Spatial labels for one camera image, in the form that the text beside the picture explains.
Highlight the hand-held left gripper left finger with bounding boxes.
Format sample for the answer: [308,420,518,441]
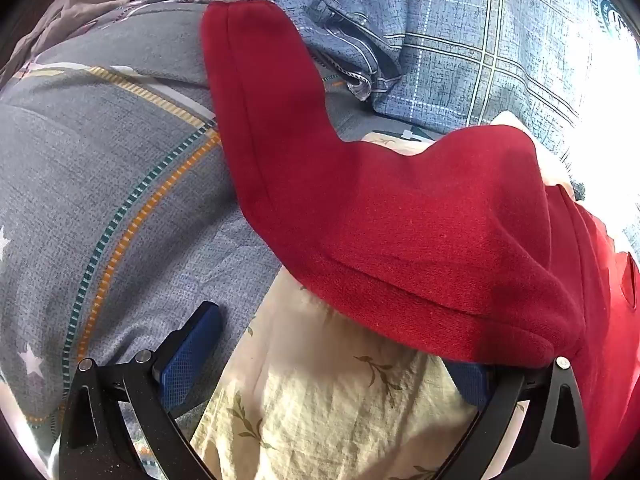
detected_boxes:
[59,301,223,480]

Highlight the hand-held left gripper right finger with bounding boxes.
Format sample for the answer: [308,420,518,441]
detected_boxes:
[430,356,593,480]

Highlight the red pants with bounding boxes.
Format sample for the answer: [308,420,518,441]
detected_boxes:
[200,0,640,480]

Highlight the cream floral pillow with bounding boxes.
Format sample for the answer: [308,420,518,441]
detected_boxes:
[190,110,576,480]

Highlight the grey-blue star print duvet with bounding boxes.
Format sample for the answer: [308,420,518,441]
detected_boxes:
[0,20,371,480]

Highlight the blue plaid pillow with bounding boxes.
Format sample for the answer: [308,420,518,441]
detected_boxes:
[230,0,640,171]

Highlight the grey crumpled cloth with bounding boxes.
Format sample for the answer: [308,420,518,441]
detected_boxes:
[0,0,251,86]

